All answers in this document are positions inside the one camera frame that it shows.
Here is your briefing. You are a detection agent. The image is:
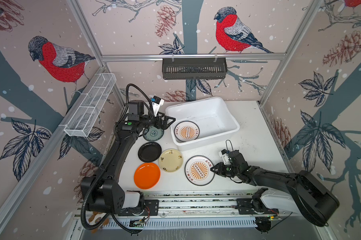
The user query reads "white plate orange sunburst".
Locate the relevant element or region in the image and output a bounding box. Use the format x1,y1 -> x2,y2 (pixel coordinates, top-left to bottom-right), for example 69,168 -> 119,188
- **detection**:
175,137 -> 195,143

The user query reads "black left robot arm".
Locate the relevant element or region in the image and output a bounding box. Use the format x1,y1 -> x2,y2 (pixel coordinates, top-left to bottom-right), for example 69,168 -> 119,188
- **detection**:
81,112 -> 176,216

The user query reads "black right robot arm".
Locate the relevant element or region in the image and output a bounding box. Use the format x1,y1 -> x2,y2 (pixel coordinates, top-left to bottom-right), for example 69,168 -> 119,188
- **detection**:
210,150 -> 340,227

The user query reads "white plastic bin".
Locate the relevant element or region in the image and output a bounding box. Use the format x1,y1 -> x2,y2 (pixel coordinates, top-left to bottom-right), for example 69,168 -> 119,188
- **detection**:
166,97 -> 239,152

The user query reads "teal patterned plate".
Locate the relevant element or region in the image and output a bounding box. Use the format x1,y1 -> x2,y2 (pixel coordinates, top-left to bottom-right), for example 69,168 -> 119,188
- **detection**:
143,126 -> 164,142

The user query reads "black plate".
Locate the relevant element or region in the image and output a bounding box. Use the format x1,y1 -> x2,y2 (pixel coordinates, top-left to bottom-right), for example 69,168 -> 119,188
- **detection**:
138,142 -> 162,163

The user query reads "cream yellow plate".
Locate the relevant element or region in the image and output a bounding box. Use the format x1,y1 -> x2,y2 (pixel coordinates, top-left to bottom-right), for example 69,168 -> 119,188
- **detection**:
158,149 -> 183,173

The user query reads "brown white plush toy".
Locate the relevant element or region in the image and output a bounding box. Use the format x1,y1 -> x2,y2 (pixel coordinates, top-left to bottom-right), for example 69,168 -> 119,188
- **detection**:
88,212 -> 110,234

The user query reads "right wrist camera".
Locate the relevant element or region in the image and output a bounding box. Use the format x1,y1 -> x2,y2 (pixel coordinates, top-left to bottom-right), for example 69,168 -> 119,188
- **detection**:
218,149 -> 231,165

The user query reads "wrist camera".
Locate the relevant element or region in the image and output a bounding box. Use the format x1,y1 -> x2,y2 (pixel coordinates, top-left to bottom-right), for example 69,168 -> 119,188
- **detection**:
151,96 -> 165,117
218,149 -> 231,165

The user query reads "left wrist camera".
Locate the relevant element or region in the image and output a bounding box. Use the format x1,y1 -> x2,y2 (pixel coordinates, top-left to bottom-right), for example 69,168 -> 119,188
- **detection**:
151,96 -> 165,117

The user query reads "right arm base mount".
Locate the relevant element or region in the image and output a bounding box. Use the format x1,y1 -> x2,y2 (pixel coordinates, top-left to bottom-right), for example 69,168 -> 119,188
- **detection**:
235,198 -> 279,215

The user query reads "black hanging wire basket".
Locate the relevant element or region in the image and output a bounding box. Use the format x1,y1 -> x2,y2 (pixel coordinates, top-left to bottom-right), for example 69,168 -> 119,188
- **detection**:
162,58 -> 227,80

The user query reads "black corrugated cable conduit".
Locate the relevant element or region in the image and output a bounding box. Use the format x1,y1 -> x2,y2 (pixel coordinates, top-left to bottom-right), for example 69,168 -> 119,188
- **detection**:
80,143 -> 121,223

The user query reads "white wire mesh shelf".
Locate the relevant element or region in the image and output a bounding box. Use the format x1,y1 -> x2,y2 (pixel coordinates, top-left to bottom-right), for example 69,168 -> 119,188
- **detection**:
64,73 -> 116,137

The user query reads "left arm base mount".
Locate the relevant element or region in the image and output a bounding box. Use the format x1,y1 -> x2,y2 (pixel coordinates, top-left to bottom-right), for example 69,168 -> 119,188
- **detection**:
118,200 -> 159,217

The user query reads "aluminium horizontal rail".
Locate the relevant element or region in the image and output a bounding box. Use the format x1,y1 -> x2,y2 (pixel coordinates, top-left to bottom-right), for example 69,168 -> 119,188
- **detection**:
101,53 -> 287,63

